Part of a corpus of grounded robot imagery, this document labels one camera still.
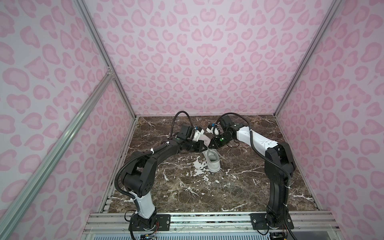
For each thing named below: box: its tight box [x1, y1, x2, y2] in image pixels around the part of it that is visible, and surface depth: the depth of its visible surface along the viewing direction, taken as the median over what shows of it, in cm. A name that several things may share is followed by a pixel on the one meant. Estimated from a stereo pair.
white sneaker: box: [201, 134, 221, 173], surface depth 90 cm
